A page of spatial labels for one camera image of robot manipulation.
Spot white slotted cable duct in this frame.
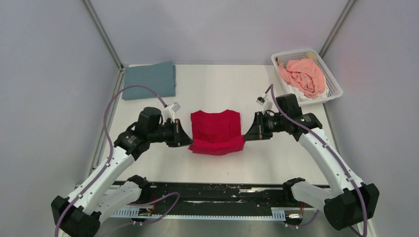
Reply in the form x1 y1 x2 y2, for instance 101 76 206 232
109 206 286 221

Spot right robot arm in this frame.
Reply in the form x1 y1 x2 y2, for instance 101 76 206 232
244 93 379 230

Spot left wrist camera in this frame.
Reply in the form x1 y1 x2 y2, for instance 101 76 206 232
162 102 181 122

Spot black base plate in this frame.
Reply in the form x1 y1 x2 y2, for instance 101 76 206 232
111 180 315 218

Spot red t shirt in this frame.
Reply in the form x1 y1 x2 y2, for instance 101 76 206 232
189 110 245 156

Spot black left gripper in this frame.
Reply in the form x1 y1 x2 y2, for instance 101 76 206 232
148 118 194 148

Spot beige garment in basket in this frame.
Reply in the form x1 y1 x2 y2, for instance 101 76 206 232
274 51 317 66

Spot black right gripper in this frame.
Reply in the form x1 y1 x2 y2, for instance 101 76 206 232
243 111 287 141

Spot folded blue t shirt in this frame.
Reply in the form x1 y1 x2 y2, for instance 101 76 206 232
124 61 176 97

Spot white t shirt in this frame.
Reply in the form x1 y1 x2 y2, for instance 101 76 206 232
287 84 329 102

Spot pink t shirt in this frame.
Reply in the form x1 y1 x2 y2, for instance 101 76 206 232
278 59 327 98

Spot aluminium frame rail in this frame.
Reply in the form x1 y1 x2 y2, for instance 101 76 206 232
64 185 377 237

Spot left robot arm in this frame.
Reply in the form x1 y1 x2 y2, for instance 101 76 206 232
51 103 193 237

